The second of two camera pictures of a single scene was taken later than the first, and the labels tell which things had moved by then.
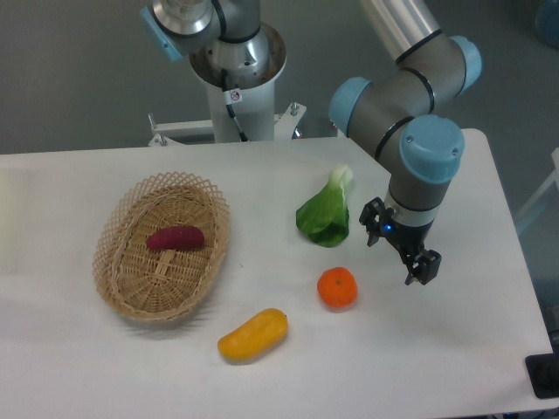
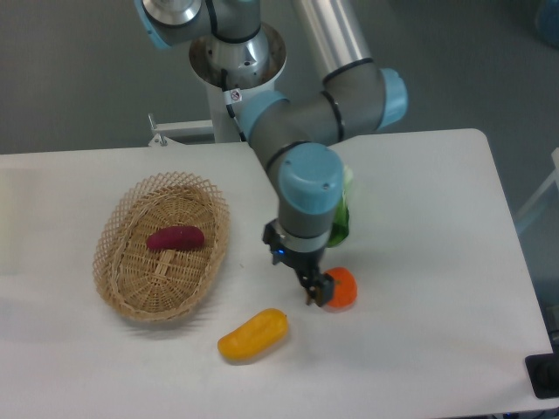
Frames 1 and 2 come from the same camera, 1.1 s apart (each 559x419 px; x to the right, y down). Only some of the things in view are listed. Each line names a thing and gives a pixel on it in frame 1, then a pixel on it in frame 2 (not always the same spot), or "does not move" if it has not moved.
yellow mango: x=260 y=333 does not move
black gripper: x=408 y=238 → x=319 y=286
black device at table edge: x=542 y=372 does not move
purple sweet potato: x=178 y=237 does not move
